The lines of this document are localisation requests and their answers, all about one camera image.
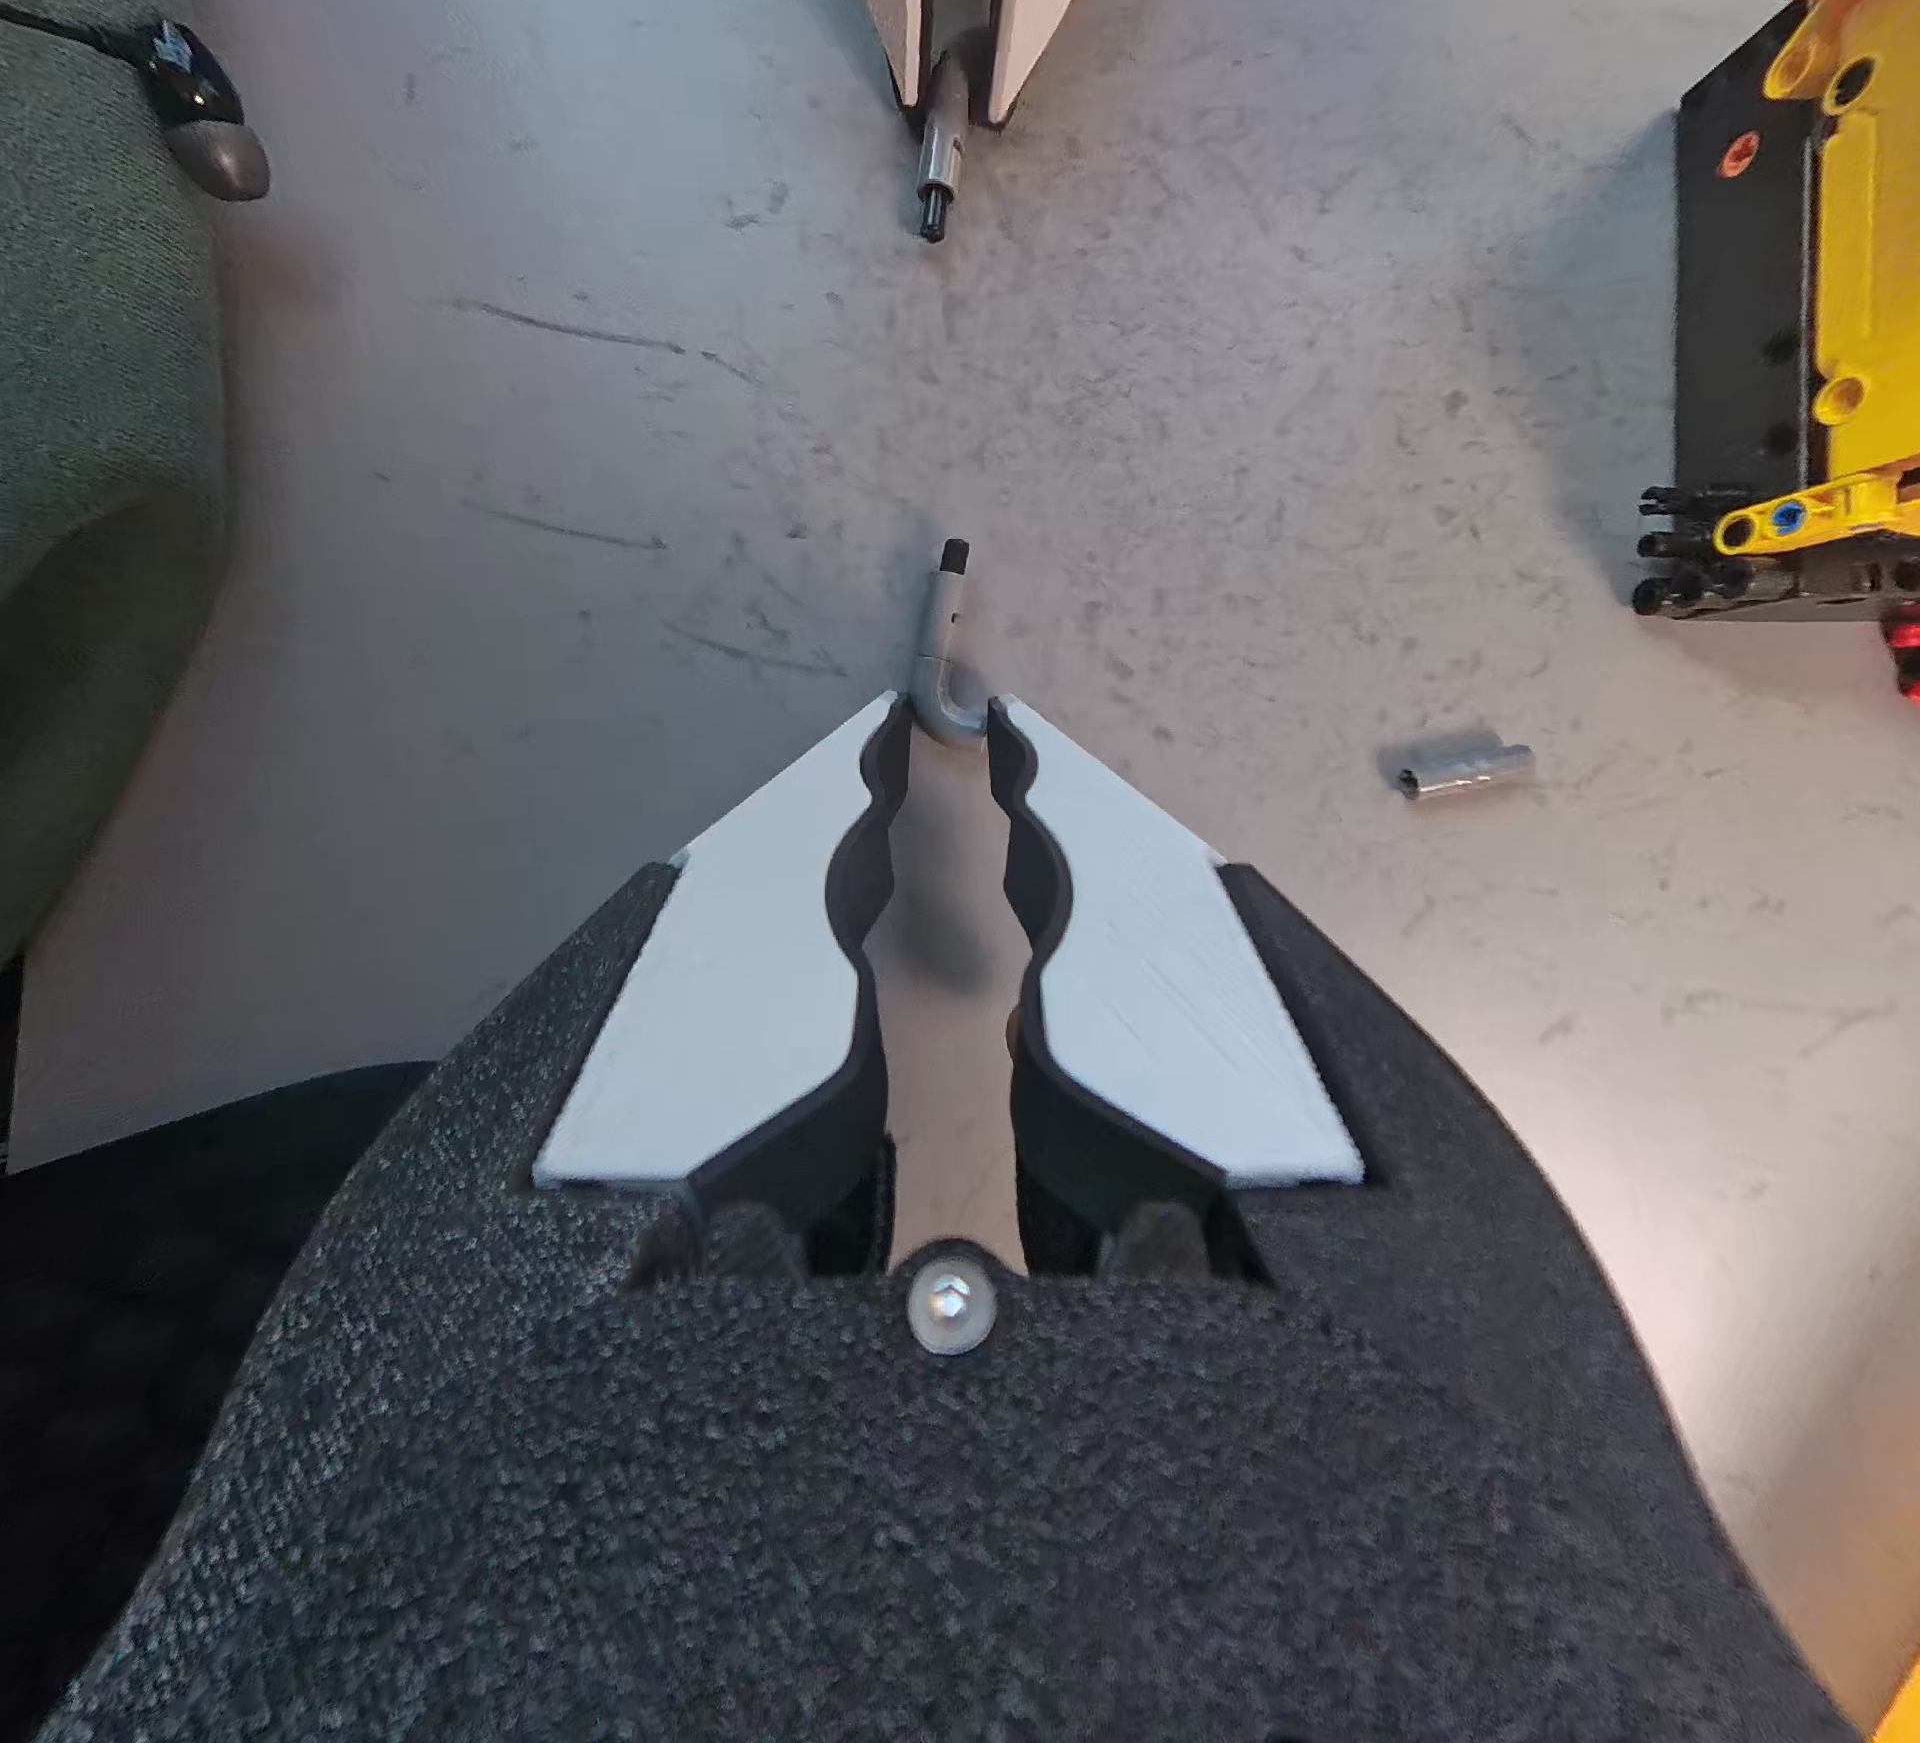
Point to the grey lego elbow with axle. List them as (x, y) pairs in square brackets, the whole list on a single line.
[(945, 146), (951, 618)]

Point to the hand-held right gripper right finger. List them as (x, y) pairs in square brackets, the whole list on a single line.
[(1193, 1008)]

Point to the yellow lego vehicle model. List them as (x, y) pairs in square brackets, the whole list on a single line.
[(1740, 272)]

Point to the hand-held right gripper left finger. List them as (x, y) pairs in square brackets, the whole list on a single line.
[(734, 1008)]

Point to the grey lego connector sleeve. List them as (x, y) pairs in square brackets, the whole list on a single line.
[(1454, 772)]

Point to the person's green hoodie torso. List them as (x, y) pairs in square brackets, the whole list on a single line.
[(90, 422)]

